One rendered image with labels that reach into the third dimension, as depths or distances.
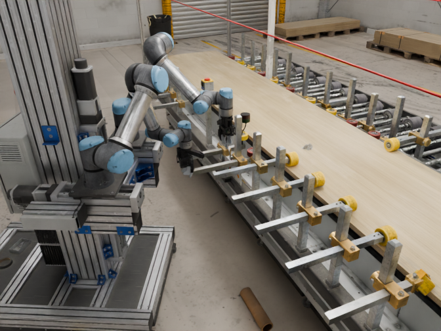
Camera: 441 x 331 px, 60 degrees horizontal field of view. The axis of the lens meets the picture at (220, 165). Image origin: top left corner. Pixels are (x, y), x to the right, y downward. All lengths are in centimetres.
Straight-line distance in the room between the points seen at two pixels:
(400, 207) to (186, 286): 149
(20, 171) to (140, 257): 98
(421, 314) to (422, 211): 52
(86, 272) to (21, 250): 62
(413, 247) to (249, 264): 138
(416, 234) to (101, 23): 877
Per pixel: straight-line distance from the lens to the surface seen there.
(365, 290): 199
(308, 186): 175
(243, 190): 240
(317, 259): 158
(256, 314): 251
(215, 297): 269
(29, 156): 215
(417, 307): 182
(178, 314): 262
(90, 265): 254
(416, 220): 202
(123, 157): 172
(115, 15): 986
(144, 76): 182
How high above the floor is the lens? 202
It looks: 30 degrees down
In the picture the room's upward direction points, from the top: 1 degrees counter-clockwise
